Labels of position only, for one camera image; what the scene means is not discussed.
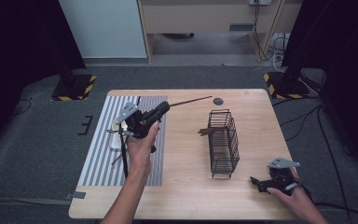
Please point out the white square plate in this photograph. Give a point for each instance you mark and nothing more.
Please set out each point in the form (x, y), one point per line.
(116, 143)

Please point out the brown wooden chopstick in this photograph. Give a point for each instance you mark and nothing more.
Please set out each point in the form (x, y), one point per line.
(209, 129)
(192, 100)
(117, 160)
(205, 133)

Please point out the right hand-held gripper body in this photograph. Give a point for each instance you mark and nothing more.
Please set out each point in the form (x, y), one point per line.
(281, 179)

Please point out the dark curtain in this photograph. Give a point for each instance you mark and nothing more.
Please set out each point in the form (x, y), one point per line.
(345, 46)
(18, 46)

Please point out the person's right hand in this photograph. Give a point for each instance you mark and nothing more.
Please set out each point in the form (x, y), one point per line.
(295, 199)

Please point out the grey tape strip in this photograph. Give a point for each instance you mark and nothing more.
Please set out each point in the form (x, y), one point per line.
(76, 195)

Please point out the light wooden desk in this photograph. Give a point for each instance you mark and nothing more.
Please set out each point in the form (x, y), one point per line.
(199, 15)

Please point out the person's left hand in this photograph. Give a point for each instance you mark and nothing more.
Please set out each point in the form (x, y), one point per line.
(140, 154)

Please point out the grey striped placemat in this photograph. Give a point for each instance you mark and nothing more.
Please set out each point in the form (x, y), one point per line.
(105, 155)

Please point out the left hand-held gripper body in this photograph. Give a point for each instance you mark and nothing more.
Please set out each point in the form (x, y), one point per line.
(138, 124)

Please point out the hazard striped stand base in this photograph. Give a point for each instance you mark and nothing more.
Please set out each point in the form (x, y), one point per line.
(74, 88)
(287, 87)

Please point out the round grey table grommet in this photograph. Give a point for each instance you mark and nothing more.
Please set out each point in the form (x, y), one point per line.
(218, 101)

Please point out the white cabinet panel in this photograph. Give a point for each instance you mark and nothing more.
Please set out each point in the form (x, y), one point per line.
(105, 28)

